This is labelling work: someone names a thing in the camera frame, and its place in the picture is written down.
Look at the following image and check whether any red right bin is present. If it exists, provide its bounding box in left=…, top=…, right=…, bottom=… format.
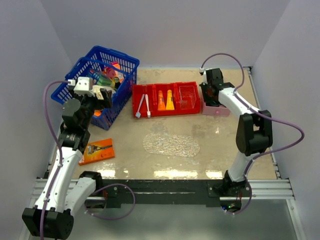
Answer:
left=176, top=81, right=201, bottom=115

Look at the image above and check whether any orange razor package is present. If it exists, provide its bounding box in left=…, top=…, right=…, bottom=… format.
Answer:
left=78, top=138, right=115, bottom=166

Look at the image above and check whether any clear textured oval tray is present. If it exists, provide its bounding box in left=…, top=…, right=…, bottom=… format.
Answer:
left=142, top=132, right=201, bottom=158

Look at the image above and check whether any orange toothpaste tube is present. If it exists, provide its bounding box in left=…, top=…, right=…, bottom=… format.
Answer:
left=157, top=90, right=166, bottom=111

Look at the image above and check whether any white toothbrush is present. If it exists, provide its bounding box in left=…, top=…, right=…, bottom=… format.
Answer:
left=145, top=94, right=151, bottom=118

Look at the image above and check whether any clear textured acrylic holder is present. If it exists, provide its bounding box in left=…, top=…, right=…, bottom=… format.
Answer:
left=179, top=85, right=196, bottom=110

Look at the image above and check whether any red bin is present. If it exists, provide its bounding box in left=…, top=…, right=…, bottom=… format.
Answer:
left=132, top=84, right=156, bottom=119
left=176, top=81, right=201, bottom=115
left=154, top=83, right=178, bottom=117

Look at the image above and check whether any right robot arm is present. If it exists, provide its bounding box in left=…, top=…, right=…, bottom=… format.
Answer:
left=199, top=68, right=273, bottom=197

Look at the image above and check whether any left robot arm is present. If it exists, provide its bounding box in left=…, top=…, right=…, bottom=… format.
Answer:
left=22, top=87, right=112, bottom=240

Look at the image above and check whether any pink drawer box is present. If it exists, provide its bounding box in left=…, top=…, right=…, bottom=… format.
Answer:
left=202, top=99, right=231, bottom=117

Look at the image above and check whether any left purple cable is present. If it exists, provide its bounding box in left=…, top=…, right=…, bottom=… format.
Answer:
left=39, top=79, right=73, bottom=240

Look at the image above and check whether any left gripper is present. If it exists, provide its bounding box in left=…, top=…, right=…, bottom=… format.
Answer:
left=68, top=86, right=112, bottom=129

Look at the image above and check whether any red middle bin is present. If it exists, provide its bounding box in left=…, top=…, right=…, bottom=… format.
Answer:
left=154, top=83, right=178, bottom=117

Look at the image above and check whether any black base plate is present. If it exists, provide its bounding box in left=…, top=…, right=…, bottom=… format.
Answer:
left=90, top=179, right=252, bottom=208

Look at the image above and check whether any blue plastic basket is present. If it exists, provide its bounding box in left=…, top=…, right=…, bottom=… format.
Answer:
left=65, top=45, right=140, bottom=130

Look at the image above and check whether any green glass bottle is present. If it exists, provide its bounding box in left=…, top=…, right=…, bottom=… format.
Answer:
left=110, top=76, right=121, bottom=91

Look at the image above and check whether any yellow toothpaste tube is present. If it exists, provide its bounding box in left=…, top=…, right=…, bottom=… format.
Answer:
left=166, top=89, right=175, bottom=111

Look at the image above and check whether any red left bin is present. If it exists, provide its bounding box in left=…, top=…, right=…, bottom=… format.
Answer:
left=132, top=84, right=156, bottom=119

